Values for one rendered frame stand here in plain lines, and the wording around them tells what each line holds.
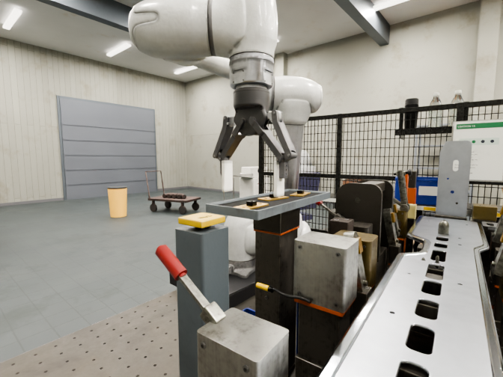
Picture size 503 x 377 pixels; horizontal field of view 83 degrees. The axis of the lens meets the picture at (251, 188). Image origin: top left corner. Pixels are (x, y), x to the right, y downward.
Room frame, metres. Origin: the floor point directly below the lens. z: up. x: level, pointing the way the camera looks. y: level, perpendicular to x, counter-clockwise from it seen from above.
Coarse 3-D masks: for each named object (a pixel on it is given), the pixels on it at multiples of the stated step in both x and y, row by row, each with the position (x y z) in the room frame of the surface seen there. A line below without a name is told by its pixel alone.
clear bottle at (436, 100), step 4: (436, 96) 1.64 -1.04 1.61; (432, 100) 1.65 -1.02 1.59; (436, 100) 1.63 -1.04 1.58; (440, 100) 1.63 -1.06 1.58; (432, 104) 1.64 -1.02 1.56; (436, 104) 1.62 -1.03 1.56; (440, 104) 1.62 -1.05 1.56; (428, 112) 1.66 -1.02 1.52; (432, 112) 1.63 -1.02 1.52; (436, 112) 1.62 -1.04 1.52; (440, 112) 1.62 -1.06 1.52; (432, 116) 1.63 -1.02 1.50; (440, 116) 1.62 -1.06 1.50; (428, 120) 1.65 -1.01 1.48; (432, 120) 1.63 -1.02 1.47; (440, 120) 1.62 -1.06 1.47; (428, 124) 1.65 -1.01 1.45; (432, 124) 1.63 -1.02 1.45; (440, 124) 1.62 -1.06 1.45
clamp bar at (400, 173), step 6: (396, 174) 1.17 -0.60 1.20; (402, 174) 1.15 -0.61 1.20; (408, 174) 1.14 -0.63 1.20; (402, 180) 1.15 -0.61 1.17; (402, 186) 1.15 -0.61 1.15; (402, 192) 1.15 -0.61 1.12; (402, 198) 1.14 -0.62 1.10; (402, 204) 1.14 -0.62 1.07; (408, 204) 1.16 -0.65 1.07; (408, 210) 1.16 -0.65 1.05
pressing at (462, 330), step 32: (416, 224) 1.09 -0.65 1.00; (480, 224) 1.12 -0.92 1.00; (416, 256) 0.74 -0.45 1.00; (448, 256) 0.74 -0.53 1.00; (480, 256) 0.76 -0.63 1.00; (384, 288) 0.55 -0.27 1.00; (416, 288) 0.55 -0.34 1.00; (448, 288) 0.55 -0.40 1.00; (480, 288) 0.56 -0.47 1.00; (384, 320) 0.44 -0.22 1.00; (416, 320) 0.44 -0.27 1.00; (448, 320) 0.44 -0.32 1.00; (480, 320) 0.44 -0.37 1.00; (352, 352) 0.36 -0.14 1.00; (384, 352) 0.36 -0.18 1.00; (416, 352) 0.36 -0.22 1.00; (448, 352) 0.36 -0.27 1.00; (480, 352) 0.36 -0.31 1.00
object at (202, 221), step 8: (184, 216) 0.50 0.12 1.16; (192, 216) 0.50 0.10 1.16; (200, 216) 0.50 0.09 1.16; (208, 216) 0.50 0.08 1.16; (216, 216) 0.50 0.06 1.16; (224, 216) 0.50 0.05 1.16; (184, 224) 0.48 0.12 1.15; (192, 224) 0.47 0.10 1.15; (200, 224) 0.46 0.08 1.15; (208, 224) 0.47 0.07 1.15
